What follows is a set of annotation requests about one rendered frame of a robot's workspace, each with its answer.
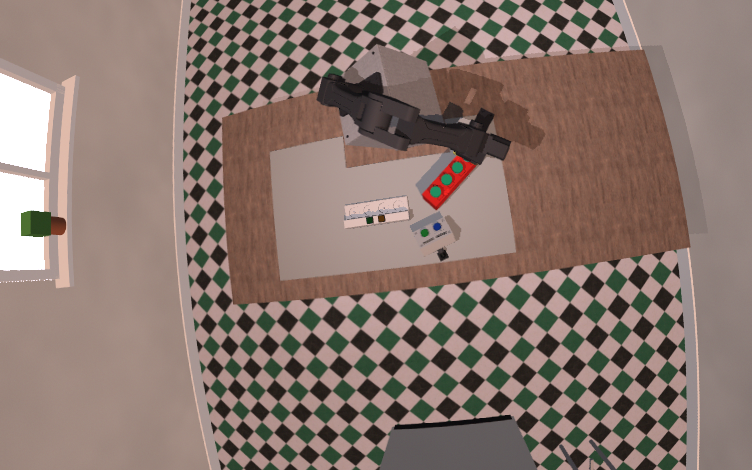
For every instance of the light grey flat mat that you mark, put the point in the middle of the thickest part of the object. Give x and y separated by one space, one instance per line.
311 187

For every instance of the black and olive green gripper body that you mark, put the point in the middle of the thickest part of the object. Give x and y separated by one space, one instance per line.
475 160

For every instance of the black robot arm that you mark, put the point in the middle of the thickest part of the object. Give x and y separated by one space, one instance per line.
370 114

